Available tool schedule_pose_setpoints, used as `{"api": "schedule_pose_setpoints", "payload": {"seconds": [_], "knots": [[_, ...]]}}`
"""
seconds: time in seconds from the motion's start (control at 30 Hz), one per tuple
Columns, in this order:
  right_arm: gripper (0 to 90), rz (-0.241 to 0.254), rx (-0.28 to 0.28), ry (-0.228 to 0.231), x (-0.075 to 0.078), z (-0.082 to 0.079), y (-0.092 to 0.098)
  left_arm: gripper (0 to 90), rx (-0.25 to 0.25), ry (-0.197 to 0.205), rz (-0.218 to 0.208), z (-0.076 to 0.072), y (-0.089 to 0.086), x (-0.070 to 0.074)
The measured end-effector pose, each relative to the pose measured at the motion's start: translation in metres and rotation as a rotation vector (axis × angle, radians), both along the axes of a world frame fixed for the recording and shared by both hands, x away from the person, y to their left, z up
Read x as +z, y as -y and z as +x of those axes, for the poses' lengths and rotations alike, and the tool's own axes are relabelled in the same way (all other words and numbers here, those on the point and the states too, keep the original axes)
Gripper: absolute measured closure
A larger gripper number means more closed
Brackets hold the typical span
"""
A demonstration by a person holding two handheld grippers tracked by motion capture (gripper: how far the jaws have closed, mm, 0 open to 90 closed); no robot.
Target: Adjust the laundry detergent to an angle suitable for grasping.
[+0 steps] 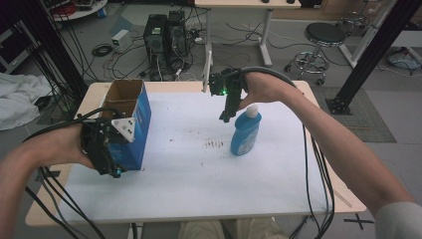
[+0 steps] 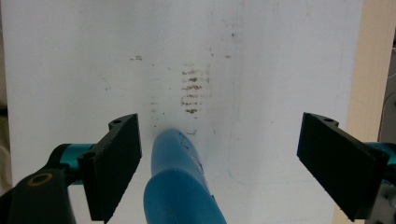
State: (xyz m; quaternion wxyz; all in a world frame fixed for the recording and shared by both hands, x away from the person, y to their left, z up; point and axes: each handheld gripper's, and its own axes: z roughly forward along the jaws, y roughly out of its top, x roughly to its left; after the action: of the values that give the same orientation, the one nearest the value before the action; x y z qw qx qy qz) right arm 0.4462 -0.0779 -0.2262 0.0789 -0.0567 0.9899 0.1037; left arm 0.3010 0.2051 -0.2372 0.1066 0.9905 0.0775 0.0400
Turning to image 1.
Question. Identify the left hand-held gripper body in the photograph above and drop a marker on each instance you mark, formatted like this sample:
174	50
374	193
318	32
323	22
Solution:
99	146

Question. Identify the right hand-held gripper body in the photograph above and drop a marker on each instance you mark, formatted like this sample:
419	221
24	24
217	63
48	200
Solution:
225	83

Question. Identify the blue bottle with white cap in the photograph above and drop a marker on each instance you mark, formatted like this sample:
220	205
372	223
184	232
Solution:
245	132

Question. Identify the blue cardboard box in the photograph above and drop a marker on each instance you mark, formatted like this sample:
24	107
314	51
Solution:
139	113

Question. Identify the person's right hand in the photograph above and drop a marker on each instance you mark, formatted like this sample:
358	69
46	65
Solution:
265	89

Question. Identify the person's left hand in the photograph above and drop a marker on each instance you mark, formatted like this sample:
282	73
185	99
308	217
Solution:
59	146

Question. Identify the black computer tower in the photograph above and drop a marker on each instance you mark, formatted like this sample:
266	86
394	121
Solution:
155	36
176	36

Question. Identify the white table mat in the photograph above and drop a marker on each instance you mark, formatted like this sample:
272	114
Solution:
189	179

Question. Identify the white-legged desk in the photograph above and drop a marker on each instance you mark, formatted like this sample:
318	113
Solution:
245	3

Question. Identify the white cloth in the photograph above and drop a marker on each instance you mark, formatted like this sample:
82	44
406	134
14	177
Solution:
20	96

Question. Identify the small white device box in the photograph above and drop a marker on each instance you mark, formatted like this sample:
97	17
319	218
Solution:
121	40

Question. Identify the black round stool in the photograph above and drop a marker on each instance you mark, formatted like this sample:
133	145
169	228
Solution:
323	35

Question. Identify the grey floor mat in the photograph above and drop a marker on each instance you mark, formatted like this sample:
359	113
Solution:
368	116

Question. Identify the round white table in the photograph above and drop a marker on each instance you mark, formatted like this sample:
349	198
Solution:
83	11

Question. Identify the person's grey sleeve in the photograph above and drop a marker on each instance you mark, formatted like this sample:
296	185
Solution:
401	222

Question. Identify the black metal post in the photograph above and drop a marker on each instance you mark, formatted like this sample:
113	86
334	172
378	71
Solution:
375	49
49	43

